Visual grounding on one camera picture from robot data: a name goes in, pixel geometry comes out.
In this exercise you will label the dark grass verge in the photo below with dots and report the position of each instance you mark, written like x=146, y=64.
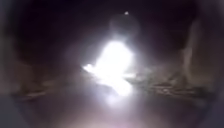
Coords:
x=31, y=90

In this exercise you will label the grey asphalt road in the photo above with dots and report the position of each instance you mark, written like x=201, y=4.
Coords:
x=110, y=111

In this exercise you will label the rough dry grass verge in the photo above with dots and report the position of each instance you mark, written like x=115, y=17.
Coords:
x=176, y=87

